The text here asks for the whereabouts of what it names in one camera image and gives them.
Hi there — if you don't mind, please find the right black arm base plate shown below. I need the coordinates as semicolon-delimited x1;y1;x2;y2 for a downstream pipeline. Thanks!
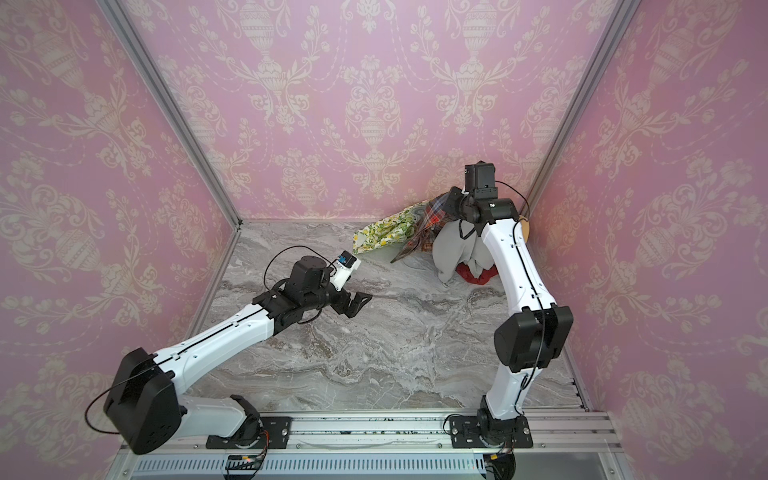
443;414;534;449

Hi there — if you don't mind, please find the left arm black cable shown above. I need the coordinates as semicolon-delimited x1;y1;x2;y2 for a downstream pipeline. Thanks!
262;244;337;292

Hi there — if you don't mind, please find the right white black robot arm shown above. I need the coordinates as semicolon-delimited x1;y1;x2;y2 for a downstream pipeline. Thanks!
445;161;574;450

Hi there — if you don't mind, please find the left aluminium corner post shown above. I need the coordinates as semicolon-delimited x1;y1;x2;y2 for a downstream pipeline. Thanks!
96;0;243;230

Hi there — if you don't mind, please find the right aluminium corner post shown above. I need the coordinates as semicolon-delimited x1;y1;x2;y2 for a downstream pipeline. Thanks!
527;0;641;214

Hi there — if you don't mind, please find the aluminium mounting rail frame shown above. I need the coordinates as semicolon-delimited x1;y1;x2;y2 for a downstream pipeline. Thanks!
108;408;631;479

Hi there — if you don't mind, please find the lemon print green cloth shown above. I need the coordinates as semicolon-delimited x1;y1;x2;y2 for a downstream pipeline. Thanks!
353;201;427;254

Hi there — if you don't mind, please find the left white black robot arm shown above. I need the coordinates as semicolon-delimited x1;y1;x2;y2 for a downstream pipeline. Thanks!
103;251;372;455

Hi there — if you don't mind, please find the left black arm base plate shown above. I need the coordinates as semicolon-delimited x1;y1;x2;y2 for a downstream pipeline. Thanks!
205;416;293;451

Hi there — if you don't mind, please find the plaid brown red cloth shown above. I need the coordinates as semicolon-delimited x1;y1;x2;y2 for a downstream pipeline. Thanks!
390;192;457;263

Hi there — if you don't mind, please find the mustard yellow cloth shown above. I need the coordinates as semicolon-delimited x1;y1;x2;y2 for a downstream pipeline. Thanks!
519;218;530;243

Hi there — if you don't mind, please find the grey cloth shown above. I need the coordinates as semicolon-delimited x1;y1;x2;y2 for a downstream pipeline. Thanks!
432;220;495;283

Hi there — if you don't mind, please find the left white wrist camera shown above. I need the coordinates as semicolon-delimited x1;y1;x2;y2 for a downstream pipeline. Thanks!
330;250;361;291

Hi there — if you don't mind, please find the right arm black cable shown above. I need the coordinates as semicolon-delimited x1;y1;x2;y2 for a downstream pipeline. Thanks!
494;179;550;391

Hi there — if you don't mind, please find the aluminium corner post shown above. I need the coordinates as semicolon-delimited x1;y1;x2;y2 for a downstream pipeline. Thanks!
527;0;641;214
96;0;243;230

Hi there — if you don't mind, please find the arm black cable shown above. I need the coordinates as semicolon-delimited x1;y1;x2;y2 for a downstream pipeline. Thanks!
494;179;550;391
262;244;337;292

